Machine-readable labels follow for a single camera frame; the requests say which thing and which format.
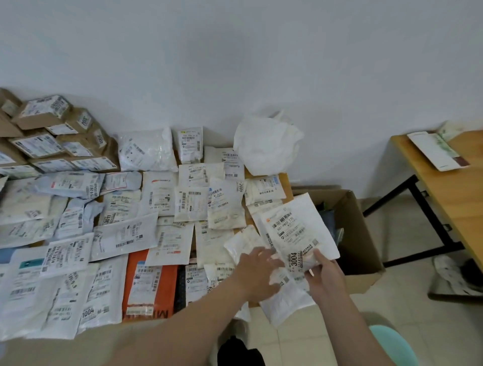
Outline person's left hand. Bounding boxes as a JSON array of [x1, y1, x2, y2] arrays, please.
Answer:
[[232, 247, 286, 302]]

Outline person's right hand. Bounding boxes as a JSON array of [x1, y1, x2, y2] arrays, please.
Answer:
[[304, 248, 347, 299]]

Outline small white pouch tagged corner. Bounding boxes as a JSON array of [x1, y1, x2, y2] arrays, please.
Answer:
[[203, 263, 236, 293]]

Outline large white pouch orange logo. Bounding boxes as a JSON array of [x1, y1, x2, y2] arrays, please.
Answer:
[[260, 193, 341, 272]]

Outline white pouch yellow logo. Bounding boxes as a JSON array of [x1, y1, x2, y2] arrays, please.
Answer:
[[207, 177, 246, 230]]

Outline black bubble mailer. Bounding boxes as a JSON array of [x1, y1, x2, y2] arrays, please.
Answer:
[[174, 263, 210, 314]]

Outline cream pouch blue edged label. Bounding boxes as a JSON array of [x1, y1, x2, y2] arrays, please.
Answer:
[[245, 175, 286, 206]]

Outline orange mailer envelope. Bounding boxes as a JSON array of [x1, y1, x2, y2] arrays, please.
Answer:
[[122, 248, 178, 321]]

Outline white padded packet red strip label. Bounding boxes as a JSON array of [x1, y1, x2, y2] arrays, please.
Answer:
[[145, 222, 195, 266]]

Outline glossy white pouch small label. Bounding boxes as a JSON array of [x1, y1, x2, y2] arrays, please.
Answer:
[[178, 162, 226, 188]]

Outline white mailer red square logo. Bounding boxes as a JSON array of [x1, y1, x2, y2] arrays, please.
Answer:
[[139, 171, 178, 218]]

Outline large white plastic bag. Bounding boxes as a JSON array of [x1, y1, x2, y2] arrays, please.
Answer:
[[233, 110, 305, 177]]

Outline white bubble packet barcode label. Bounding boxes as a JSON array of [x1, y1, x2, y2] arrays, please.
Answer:
[[90, 212, 159, 263]]

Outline small clear pouch yellow logo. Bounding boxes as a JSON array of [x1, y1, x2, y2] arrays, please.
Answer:
[[172, 127, 204, 163]]

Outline small white pouch square label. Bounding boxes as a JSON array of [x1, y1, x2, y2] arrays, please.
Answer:
[[99, 190, 142, 226]]

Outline white pouch long label strip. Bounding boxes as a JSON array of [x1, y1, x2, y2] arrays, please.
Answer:
[[76, 256, 129, 334]]

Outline puffy clear white parcel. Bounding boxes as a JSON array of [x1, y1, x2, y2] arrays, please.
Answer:
[[115, 127, 179, 173]]

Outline white pouch bold black print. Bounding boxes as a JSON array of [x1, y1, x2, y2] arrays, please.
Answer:
[[39, 232, 95, 279]]

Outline light blue-grey soft parcel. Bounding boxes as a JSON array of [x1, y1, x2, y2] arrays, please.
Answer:
[[36, 171, 106, 200]]

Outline stack of cardboard boxes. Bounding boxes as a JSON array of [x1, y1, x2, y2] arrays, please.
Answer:
[[0, 88, 108, 157]]

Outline cream mailer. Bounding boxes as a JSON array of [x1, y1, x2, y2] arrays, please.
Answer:
[[0, 177, 53, 226]]

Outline tall brown box double label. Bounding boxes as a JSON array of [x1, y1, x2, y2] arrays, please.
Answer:
[[0, 164, 40, 178]]

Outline brown box white barcode label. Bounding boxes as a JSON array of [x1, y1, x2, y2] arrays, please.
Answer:
[[13, 95, 70, 130]]

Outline person's right forearm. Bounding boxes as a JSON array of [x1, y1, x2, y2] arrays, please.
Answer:
[[316, 290, 397, 366]]

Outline person's left forearm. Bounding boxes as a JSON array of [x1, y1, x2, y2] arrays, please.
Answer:
[[107, 281, 261, 366]]

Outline dark blue plastic bag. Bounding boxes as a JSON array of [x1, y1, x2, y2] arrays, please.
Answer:
[[320, 203, 345, 246]]

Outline person's black trousers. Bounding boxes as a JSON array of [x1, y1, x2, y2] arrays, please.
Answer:
[[217, 335, 267, 366]]

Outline brown cardboard box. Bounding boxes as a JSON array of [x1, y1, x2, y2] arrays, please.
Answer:
[[292, 187, 385, 295]]

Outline wooden table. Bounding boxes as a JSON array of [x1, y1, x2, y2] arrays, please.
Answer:
[[0, 128, 295, 332]]

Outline teal round stool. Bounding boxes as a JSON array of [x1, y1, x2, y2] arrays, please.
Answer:
[[369, 325, 420, 366]]

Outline wooden desk with black legs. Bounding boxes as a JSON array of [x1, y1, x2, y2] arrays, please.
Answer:
[[363, 128, 483, 302]]

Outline small pale desk item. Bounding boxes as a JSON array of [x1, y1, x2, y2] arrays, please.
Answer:
[[407, 120, 470, 172]]

